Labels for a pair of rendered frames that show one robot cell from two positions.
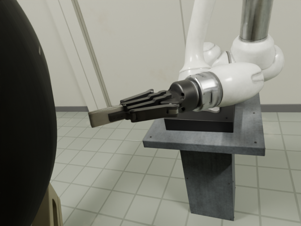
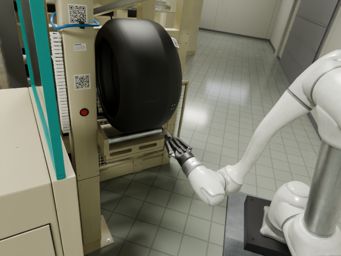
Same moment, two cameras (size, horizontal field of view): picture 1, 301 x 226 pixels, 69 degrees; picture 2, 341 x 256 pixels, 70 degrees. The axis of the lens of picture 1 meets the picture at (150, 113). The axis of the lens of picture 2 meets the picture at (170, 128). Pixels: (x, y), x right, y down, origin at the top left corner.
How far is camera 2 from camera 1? 1.01 m
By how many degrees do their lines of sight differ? 64
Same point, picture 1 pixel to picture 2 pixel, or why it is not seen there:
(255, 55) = (293, 231)
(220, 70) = (200, 169)
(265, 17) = (311, 213)
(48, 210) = (147, 141)
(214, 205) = not seen: outside the picture
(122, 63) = not seen: outside the picture
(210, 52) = (288, 194)
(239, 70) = (201, 179)
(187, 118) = (249, 210)
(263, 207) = not seen: outside the picture
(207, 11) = (248, 151)
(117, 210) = (217, 216)
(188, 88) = (183, 157)
